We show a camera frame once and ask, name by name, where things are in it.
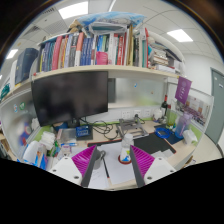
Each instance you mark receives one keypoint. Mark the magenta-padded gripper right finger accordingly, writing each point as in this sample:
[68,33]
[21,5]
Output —
[156,168]

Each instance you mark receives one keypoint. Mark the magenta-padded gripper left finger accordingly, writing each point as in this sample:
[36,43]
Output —
[68,168]

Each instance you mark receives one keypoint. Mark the small white paper sheet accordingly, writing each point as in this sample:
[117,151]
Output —
[162,153]

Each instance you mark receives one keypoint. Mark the black desk mat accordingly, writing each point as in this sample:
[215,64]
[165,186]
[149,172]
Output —
[150,143]

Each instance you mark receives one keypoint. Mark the flat round red coaster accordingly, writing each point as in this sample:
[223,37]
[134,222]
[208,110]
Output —
[125,162]

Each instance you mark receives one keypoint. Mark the clear plastic box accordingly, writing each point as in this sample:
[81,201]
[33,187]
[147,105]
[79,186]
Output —
[66,136]

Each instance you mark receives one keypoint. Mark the white tissue pack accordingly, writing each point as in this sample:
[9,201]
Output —
[47,139]

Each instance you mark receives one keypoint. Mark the blue tissue box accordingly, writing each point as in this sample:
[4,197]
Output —
[33,153]

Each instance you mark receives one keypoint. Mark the blue circuit board box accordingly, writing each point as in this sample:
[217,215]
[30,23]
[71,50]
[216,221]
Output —
[83,131]

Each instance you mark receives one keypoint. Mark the small white box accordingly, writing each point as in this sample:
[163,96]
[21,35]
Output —
[189,136]

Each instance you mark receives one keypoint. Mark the grey metal laptop stand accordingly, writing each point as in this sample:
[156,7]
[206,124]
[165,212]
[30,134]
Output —
[131,128]

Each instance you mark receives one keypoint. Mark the translucent purple drink bottle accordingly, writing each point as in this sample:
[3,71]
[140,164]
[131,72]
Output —
[182,126]

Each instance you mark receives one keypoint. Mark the dark wine bottle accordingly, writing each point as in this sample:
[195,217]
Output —
[164,106]

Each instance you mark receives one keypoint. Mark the photo print poster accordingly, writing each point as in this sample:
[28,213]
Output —
[196,110]

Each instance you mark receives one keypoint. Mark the black computer monitor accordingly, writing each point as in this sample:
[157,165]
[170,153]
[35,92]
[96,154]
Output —
[70,96]

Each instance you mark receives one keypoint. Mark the purple hanging banner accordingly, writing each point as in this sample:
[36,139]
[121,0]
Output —
[183,90]

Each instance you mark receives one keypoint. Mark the grey door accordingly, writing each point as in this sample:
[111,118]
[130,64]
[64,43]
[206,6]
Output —
[216,106]

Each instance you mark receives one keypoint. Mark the dark blue box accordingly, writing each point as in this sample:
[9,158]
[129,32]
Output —
[26,65]

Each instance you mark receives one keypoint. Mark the wooden shelf with books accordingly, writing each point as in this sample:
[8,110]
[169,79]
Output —
[100,53]

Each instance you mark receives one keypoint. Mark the white wall socket row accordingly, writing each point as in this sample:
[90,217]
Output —
[136,113]

